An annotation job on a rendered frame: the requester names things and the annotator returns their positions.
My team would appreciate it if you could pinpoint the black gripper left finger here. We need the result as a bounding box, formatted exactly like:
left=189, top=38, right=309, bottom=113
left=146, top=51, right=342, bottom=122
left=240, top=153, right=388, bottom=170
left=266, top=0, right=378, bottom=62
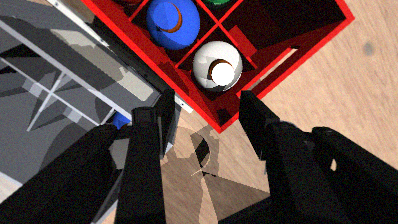
left=0, top=89, right=175, bottom=224

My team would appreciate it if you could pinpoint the dark red crate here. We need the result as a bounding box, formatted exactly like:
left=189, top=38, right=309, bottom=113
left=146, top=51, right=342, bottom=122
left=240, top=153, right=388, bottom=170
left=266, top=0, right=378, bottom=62
left=81, top=0, right=327, bottom=113

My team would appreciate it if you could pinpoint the green bottle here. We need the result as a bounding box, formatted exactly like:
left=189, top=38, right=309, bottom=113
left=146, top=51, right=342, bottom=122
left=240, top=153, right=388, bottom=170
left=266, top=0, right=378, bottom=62
left=201, top=0, right=233, bottom=10

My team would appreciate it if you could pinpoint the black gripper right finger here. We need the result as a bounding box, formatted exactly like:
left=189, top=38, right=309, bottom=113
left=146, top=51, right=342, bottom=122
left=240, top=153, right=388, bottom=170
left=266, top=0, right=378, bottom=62
left=238, top=90, right=398, bottom=224

